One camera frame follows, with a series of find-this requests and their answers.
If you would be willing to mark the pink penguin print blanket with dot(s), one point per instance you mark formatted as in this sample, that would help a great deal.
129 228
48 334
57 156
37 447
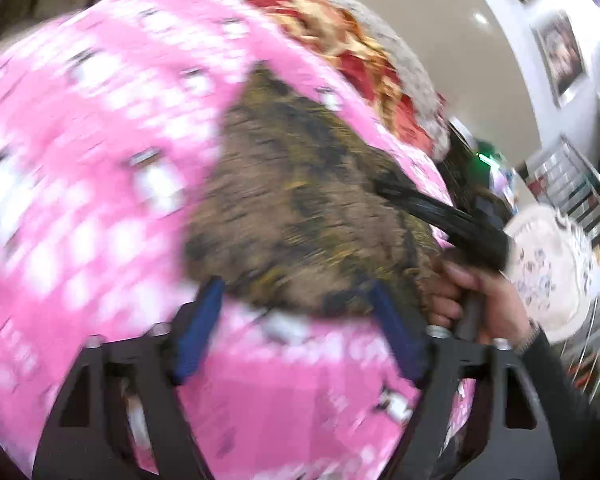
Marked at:
105 185

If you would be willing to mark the brown floral patterned garment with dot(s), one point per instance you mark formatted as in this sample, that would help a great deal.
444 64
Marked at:
290 210

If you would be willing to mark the person's right forearm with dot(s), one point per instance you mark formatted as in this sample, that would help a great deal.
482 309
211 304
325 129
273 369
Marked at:
565 400

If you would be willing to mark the red and gold floral cloth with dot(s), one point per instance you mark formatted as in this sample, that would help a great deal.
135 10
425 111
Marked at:
370 70

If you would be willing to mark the white floral cushion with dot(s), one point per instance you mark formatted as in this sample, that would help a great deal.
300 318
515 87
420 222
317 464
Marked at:
550 260

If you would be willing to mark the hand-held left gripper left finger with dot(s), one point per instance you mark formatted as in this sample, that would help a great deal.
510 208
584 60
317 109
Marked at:
200 325

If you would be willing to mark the metal rack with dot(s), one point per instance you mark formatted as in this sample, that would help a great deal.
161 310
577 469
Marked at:
585 195

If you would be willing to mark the person's right hand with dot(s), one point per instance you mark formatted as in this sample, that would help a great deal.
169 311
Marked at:
500 305

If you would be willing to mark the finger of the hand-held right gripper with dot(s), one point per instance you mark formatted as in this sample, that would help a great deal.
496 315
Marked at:
425 207

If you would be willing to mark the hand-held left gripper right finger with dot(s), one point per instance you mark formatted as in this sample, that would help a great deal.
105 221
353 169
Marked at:
397 330

